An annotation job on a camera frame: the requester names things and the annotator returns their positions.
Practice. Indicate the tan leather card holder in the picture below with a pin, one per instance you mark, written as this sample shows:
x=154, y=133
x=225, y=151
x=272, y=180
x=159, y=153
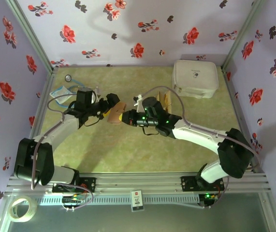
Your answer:
x=116, y=112

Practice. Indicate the wooden card stand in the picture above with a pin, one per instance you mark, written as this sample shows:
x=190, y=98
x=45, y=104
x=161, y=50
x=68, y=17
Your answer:
x=168, y=104

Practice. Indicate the white and blue packet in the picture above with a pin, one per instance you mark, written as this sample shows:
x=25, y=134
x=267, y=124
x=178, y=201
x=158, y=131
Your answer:
x=60, y=93

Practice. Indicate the blue stethoscope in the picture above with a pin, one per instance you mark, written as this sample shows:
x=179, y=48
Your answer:
x=68, y=77

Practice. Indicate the white zip pouch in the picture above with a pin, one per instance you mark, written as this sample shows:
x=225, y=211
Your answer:
x=195, y=77

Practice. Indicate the white and black label tag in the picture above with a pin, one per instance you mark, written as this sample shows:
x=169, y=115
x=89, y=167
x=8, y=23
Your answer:
x=136, y=200

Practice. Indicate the green circuit board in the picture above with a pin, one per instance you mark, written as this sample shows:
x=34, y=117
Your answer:
x=207, y=196
x=72, y=200

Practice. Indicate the clear tape roll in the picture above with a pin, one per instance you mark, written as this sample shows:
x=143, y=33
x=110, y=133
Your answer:
x=33, y=209

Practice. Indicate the aluminium side rail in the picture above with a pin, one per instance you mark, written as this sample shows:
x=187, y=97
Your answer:
x=242, y=120
x=39, y=120

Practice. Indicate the aluminium front rail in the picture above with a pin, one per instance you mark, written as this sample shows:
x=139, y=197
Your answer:
x=137, y=181

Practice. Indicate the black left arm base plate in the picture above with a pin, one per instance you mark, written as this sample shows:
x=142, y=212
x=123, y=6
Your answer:
x=89, y=182

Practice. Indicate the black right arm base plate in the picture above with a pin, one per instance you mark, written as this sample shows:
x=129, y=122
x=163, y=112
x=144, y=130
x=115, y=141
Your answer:
x=188, y=183

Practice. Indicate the aluminium corner post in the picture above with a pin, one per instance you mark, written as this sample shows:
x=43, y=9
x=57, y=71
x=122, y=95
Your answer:
x=241, y=36
x=32, y=36

